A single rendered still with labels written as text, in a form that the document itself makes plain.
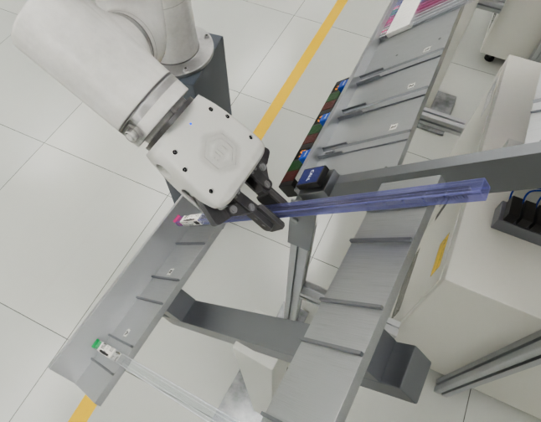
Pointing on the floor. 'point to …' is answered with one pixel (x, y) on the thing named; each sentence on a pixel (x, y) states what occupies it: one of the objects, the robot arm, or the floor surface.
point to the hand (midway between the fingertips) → (270, 211)
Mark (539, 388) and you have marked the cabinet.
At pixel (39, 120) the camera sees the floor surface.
